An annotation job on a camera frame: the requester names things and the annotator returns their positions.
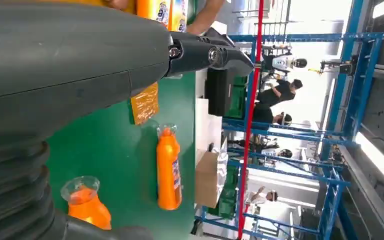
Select white table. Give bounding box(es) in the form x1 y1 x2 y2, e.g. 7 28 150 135
194 19 225 167

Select green crate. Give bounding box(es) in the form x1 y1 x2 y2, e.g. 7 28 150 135
208 165 240 220
226 76 249 120

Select blue steel rack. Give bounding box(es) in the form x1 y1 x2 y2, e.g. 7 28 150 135
195 0 384 240

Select person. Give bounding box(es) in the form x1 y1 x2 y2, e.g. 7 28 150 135
104 0 227 37
256 78 304 108
244 186 279 206
251 103 293 127

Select red pole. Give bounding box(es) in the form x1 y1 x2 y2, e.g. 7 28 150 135
237 0 265 240

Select black carrying case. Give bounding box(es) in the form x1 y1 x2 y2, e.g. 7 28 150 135
205 67 236 117

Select white black humanoid robot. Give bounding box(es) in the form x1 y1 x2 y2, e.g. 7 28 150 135
261 52 309 72

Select ceiling light panel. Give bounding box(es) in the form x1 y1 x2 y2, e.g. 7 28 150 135
354 131 384 190

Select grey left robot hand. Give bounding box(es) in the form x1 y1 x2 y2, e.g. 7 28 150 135
0 2 255 240

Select cardboard box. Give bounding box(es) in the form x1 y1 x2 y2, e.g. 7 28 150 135
194 150 220 210

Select green table mat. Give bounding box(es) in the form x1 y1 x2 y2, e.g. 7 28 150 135
46 71 198 240

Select clear document sleeve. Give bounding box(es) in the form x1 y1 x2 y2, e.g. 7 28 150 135
211 139 230 200

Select person's left hand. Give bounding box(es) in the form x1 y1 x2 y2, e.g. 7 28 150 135
104 0 130 11

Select orange drink bottle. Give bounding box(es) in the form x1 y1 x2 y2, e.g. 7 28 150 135
136 0 190 33
156 124 183 211
60 176 113 231

